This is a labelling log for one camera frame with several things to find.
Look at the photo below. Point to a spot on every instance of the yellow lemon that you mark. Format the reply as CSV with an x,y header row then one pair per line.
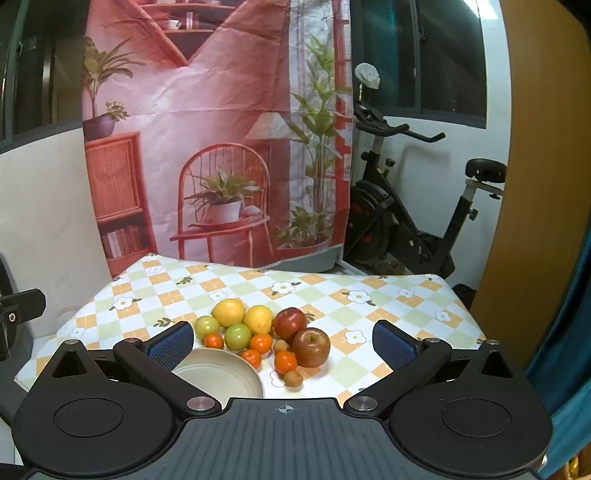
x,y
258,319
227,312

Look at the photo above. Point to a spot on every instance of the brown longan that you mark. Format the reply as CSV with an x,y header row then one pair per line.
x,y
293,378
281,345

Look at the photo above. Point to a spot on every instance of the black exercise bike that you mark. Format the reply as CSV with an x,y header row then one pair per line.
x,y
383,207

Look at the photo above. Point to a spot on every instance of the dark window with grey frame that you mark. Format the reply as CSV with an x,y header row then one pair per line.
x,y
443,60
41,69

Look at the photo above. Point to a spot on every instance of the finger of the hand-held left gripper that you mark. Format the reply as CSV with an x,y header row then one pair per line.
x,y
25,307

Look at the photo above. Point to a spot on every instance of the large brownish red apple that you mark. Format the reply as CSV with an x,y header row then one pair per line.
x,y
311,347

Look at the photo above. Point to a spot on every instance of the brown wooden panel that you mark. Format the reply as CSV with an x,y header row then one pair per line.
x,y
545,184

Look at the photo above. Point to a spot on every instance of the green jujube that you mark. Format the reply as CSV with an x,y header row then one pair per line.
x,y
238,336

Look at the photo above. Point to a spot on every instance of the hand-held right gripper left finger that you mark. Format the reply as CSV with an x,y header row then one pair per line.
x,y
171,345

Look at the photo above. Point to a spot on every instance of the beige round plate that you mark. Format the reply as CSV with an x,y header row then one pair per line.
x,y
221,378

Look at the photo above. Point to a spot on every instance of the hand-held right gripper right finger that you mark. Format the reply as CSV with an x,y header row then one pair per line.
x,y
395,345

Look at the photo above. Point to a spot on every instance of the orange mandarin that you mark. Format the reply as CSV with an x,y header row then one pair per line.
x,y
261,343
214,341
252,359
286,362

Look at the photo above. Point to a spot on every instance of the white plastic bag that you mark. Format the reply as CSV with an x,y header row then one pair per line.
x,y
367,74

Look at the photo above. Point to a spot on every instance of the yellow-green jujube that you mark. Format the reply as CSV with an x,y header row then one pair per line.
x,y
206,326

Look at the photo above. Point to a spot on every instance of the printed room scene wall cloth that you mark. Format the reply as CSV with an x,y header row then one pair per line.
x,y
207,92

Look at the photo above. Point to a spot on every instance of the deep red apple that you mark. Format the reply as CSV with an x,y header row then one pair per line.
x,y
290,322

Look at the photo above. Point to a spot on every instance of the checked floral tablecloth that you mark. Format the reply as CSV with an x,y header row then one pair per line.
x,y
369,309

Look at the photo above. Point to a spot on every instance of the blue curtain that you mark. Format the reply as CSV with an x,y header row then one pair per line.
x,y
568,369

